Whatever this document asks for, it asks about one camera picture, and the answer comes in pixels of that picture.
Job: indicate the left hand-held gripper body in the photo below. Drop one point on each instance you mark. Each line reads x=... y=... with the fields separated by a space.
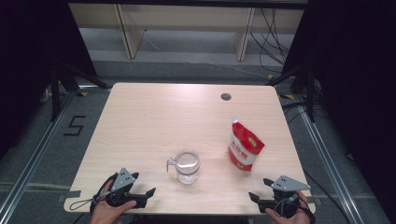
x=124 y=180

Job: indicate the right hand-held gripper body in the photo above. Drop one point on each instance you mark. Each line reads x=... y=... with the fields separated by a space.
x=288 y=184

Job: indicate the red and white sugar bag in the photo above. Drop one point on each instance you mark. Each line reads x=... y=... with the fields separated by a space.
x=246 y=146

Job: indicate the clear glass jar with lid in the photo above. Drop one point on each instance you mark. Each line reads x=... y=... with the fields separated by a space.
x=186 y=168

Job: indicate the person's right hand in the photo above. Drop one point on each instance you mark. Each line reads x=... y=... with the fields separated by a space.
x=295 y=220

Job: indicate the person's left hand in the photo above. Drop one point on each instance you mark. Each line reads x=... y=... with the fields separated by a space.
x=106 y=214

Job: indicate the yellow black floor tape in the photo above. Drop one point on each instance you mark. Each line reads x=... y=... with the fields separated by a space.
x=287 y=96
x=82 y=94
x=270 y=76

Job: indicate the black metal stand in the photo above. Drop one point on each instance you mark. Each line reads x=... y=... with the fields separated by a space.
x=309 y=96
x=55 y=93

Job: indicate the dark curtain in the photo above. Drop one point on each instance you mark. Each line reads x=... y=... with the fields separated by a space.
x=28 y=46
x=358 y=62

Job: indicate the light wooden shelf unit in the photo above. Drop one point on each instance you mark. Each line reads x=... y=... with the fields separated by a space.
x=186 y=17

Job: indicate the metal floor rail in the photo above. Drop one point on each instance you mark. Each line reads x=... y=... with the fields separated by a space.
x=37 y=155
x=327 y=161

